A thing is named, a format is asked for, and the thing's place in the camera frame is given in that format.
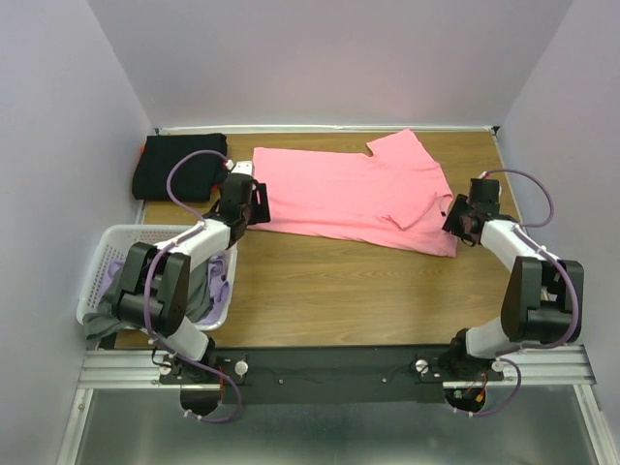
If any lavender t shirt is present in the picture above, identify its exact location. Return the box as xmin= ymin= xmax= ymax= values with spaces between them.
xmin=97 ymin=253 xmax=231 ymax=327

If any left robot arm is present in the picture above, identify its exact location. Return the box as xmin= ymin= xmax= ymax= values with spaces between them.
xmin=111 ymin=173 xmax=270 ymax=383

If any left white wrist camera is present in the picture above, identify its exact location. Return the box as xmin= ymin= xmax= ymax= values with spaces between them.
xmin=224 ymin=160 xmax=254 ymax=176

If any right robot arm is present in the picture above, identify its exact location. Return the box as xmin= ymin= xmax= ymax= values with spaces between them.
xmin=443 ymin=171 xmax=584 ymax=380

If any black folded t shirt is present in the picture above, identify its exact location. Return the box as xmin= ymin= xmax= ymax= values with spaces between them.
xmin=132 ymin=133 xmax=233 ymax=203

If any pink t shirt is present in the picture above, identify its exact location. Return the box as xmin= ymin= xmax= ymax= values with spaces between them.
xmin=253 ymin=130 xmax=456 ymax=258

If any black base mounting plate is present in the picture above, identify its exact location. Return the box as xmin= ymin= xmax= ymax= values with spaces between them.
xmin=160 ymin=344 xmax=504 ymax=405

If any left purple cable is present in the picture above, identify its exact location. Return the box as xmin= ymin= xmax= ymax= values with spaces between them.
xmin=144 ymin=149 xmax=243 ymax=422

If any grey t shirt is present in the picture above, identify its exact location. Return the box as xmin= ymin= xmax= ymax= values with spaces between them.
xmin=82 ymin=242 xmax=212 ymax=340

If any white plastic laundry basket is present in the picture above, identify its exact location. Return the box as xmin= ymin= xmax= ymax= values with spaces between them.
xmin=77 ymin=225 xmax=238 ymax=330

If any white wall base trim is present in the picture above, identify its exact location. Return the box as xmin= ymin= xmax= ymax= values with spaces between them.
xmin=155 ymin=124 xmax=497 ymax=136

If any aluminium extrusion rail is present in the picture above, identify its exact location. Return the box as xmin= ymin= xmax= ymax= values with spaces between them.
xmin=77 ymin=345 xmax=596 ymax=389

